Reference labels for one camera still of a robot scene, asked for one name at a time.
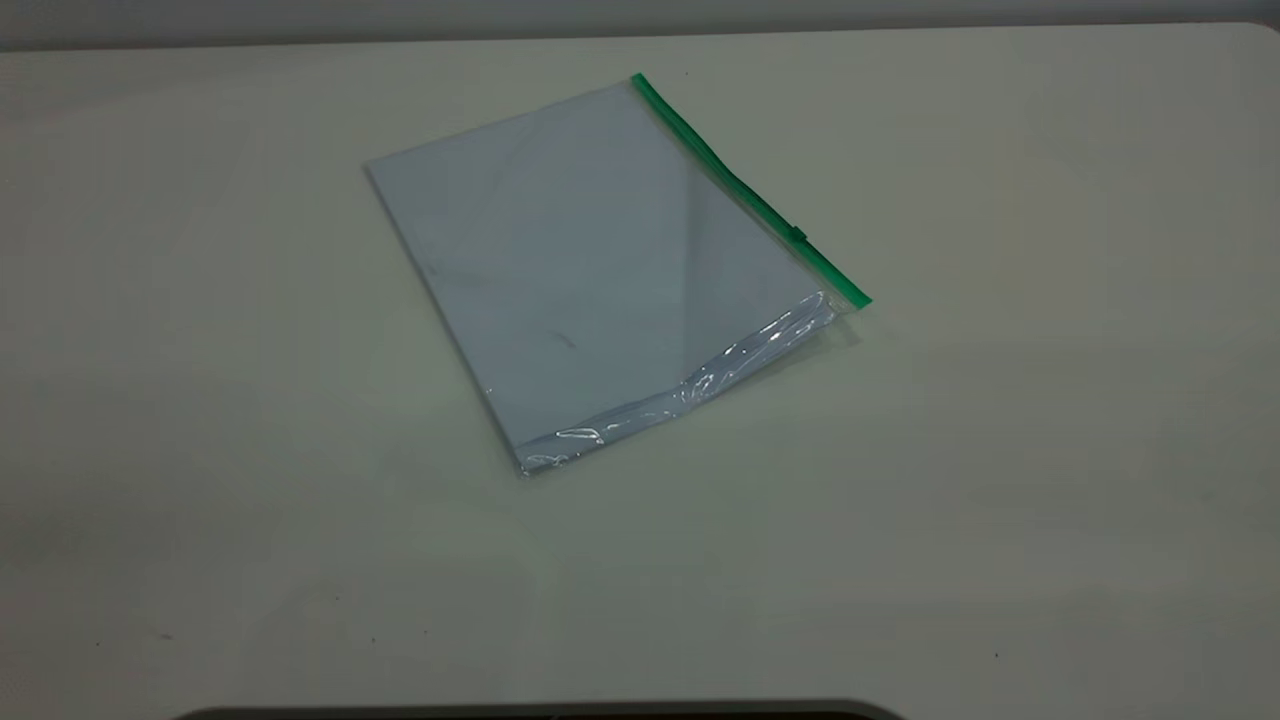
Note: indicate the clear plastic zip bag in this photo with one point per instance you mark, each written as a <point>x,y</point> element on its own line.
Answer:
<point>600,260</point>

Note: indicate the white paper sheets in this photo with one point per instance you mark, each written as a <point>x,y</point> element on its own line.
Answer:
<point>560,280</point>

